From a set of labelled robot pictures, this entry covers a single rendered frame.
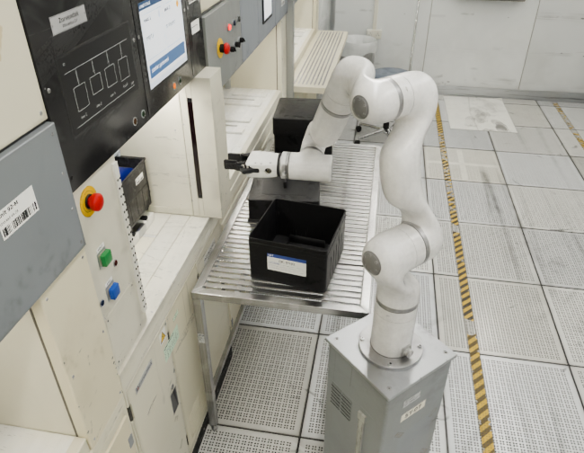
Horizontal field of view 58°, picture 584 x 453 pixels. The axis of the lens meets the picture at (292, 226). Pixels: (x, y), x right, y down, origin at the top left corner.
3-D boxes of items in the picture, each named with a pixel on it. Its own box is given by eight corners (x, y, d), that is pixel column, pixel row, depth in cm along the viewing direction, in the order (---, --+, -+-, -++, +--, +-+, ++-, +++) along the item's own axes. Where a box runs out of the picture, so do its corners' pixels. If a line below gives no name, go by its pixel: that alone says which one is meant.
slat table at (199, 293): (353, 453, 211) (368, 313, 169) (210, 430, 219) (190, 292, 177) (369, 260, 317) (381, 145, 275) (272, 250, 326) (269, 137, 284)
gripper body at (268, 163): (280, 183, 160) (244, 181, 162) (286, 168, 168) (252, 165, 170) (280, 161, 156) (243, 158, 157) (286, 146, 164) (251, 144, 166)
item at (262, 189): (319, 223, 213) (320, 196, 205) (247, 221, 214) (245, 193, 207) (320, 188, 237) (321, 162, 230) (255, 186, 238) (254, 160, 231)
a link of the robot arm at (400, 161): (376, 267, 141) (418, 246, 149) (409, 281, 132) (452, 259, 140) (361, 78, 122) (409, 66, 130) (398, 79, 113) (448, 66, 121)
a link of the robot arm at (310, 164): (292, 144, 162) (287, 165, 156) (334, 146, 160) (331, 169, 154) (293, 163, 168) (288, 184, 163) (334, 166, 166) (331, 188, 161)
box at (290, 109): (331, 170, 252) (334, 120, 238) (273, 167, 254) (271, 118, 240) (334, 145, 275) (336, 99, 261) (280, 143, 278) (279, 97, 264)
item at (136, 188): (127, 247, 175) (109, 162, 158) (70, 241, 178) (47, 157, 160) (154, 209, 195) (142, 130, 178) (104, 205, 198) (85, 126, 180)
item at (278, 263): (249, 277, 184) (246, 237, 174) (275, 235, 206) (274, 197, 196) (325, 293, 177) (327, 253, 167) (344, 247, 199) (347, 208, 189)
